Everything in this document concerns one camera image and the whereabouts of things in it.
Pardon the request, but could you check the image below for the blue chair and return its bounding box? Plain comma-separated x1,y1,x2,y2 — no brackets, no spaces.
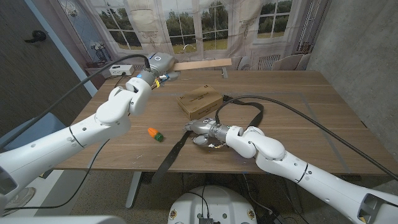
0,116,55,147

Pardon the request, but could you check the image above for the printed window backdrop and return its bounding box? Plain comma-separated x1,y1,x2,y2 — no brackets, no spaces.
57,0,330,72

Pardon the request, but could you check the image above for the black floor box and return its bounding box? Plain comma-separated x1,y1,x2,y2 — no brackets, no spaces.
257,211,285,224

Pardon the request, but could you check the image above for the white power adapter box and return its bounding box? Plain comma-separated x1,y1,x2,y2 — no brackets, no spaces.
109,64,136,77

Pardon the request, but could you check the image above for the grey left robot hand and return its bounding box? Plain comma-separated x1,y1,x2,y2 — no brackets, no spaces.
136,52,181,90

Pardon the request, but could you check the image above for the black leather belt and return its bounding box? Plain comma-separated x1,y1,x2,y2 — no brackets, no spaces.
151,95,265,184

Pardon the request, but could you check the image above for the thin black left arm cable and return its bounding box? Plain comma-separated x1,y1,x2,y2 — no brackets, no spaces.
2,139,110,212

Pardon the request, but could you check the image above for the white door frame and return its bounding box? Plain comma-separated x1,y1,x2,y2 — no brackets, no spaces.
24,0,98,98

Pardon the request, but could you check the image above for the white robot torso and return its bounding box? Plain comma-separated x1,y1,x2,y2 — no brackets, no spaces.
167,185,258,224

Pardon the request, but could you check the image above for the brown cardboard package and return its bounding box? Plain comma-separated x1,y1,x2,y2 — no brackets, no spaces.
176,84,224,121

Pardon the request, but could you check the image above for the black door handle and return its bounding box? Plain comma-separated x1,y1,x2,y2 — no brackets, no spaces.
24,30,47,44

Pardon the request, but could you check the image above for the orange toy carrot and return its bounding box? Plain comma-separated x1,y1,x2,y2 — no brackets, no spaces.
147,127,165,143

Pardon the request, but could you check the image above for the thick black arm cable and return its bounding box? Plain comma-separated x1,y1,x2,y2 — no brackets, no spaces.
0,54,152,150
214,95,398,181

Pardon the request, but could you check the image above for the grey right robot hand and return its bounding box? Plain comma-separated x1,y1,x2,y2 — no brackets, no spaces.
183,118,233,149

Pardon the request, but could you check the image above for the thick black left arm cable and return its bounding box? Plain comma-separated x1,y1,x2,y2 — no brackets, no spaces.
0,54,152,150

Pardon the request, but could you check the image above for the wooden hanger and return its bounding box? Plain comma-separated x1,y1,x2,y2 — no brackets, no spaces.
172,43,233,79

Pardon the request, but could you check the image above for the grey shoe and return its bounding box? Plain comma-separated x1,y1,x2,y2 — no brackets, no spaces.
6,186,37,209

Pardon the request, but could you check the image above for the table leg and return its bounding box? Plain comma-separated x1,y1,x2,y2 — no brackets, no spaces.
125,171,143,209
285,189,302,215

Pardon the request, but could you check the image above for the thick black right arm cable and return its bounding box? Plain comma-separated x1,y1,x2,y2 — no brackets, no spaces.
214,95,398,181

